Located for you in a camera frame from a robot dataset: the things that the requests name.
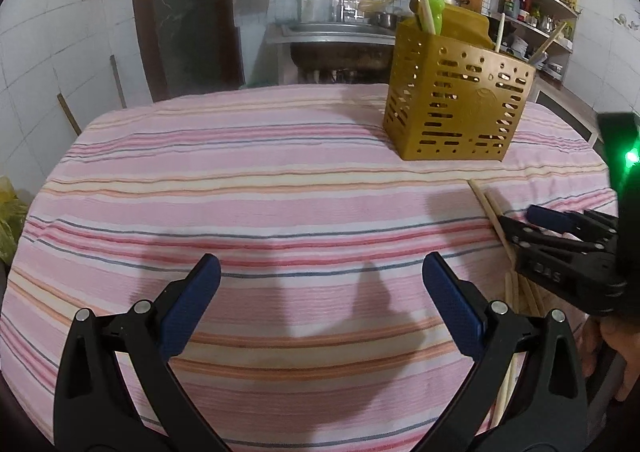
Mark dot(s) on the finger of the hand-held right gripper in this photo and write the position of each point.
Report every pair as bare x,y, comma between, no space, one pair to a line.
552,219
565,272

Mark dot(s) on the steel sink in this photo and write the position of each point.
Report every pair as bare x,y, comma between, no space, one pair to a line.
335,47

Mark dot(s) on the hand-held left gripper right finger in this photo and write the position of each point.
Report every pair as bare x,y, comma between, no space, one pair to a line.
452,304

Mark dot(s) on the cooking oil bottle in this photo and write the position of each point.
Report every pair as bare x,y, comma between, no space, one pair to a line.
511,2

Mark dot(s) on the pink striped tablecloth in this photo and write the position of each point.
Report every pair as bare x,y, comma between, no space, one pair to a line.
260,192

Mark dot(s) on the kitchen cabinet counter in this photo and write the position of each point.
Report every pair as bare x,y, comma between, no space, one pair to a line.
570,107

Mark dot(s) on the yellow perforated utensil holder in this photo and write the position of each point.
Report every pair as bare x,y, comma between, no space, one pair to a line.
450,102

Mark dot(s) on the yellow plastic bag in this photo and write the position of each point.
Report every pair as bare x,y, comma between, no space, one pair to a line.
12,222

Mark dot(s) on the dark wooden glass door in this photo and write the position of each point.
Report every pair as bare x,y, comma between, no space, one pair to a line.
190,12

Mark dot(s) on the wall hooks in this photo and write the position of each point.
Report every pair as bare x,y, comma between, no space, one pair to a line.
627,20

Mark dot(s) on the person's right hand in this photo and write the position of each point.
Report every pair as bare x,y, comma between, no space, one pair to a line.
627,342

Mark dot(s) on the wooden stick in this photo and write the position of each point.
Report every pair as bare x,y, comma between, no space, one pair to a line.
118,82
69,114

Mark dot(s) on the stack of white bowls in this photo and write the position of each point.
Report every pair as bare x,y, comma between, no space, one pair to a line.
552,67

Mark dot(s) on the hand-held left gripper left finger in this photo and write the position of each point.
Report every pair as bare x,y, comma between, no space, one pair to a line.
192,304

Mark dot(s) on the corner wall shelf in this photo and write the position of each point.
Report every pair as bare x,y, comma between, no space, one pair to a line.
555,24

